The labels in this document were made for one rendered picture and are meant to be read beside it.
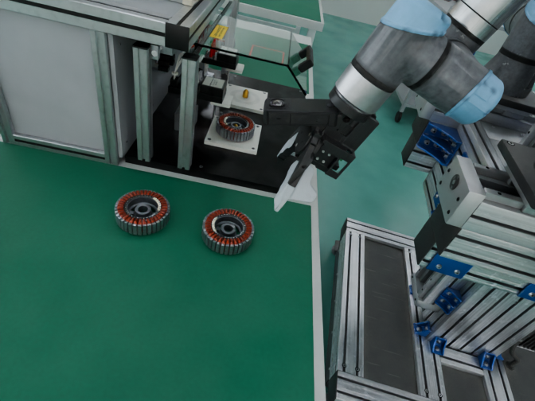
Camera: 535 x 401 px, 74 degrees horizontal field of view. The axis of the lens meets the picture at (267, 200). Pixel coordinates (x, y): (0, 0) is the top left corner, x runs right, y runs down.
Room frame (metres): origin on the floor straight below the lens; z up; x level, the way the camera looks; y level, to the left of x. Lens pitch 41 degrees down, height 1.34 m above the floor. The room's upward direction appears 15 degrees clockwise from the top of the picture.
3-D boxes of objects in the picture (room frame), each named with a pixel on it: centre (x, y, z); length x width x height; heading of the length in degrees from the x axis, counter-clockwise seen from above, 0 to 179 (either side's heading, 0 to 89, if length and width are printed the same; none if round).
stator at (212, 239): (0.53, 0.07, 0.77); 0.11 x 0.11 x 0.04
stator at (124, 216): (0.52, 0.25, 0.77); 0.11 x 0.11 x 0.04
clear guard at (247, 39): (0.88, 0.15, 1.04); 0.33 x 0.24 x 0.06; 95
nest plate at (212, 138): (0.91, 0.15, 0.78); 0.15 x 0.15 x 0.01; 5
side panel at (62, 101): (0.67, 0.53, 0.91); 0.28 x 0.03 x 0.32; 95
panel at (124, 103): (1.00, 0.41, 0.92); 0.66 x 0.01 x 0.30; 5
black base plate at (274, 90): (1.03, 0.17, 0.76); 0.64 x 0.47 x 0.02; 5
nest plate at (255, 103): (1.15, 0.17, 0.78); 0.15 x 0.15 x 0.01; 5
